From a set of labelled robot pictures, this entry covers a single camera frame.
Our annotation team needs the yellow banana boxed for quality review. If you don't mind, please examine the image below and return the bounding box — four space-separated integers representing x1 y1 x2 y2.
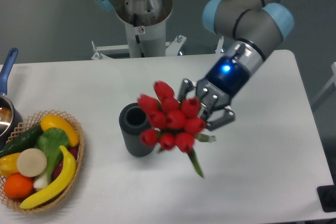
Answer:
19 145 76 210

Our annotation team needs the white metal base frame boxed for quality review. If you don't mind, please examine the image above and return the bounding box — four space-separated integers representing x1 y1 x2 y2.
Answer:
91 35 226 60

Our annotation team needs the woven wicker basket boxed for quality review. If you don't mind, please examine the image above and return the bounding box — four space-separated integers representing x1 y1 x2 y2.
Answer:
1 110 85 214

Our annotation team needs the green cucumber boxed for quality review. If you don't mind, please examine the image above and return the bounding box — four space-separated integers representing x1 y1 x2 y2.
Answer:
1 125 43 158

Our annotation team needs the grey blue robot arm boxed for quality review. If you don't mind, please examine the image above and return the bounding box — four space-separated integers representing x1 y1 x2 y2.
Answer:
94 0 295 131

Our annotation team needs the green bok choy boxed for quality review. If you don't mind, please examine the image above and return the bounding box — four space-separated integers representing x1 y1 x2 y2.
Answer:
34 127 69 190

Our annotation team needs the orange fruit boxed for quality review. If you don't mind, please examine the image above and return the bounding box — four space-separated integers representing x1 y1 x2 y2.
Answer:
4 173 33 199

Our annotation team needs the beige round disc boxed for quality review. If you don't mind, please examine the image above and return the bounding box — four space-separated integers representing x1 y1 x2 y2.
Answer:
16 148 47 177

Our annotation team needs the dark grey ribbed vase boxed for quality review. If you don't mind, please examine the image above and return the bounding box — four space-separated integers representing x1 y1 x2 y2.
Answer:
119 103 154 157

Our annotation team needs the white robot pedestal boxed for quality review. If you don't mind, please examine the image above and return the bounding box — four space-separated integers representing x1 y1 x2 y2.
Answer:
115 0 173 58

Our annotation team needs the black device at edge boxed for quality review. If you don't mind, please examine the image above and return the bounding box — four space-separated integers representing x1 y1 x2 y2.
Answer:
317 185 335 212

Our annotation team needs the red tulip bouquet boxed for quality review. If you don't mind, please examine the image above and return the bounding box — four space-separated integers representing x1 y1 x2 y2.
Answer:
137 81 216 178

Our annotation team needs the purple red vegetable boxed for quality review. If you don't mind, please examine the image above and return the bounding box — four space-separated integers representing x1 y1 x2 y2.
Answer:
53 147 78 180

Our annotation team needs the blue handled saucepan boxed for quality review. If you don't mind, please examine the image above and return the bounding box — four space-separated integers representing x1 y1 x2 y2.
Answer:
1 48 23 149

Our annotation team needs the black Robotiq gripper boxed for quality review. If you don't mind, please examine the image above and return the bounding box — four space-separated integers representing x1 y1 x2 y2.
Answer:
177 56 249 131

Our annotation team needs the yellow squash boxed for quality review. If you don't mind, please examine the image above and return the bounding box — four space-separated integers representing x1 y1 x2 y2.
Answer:
40 114 79 147

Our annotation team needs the white furniture leg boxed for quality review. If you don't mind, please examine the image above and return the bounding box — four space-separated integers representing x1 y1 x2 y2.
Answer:
311 62 335 112

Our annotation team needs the yellow bell pepper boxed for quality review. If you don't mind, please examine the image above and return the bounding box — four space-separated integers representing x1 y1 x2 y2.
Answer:
1 153 20 177

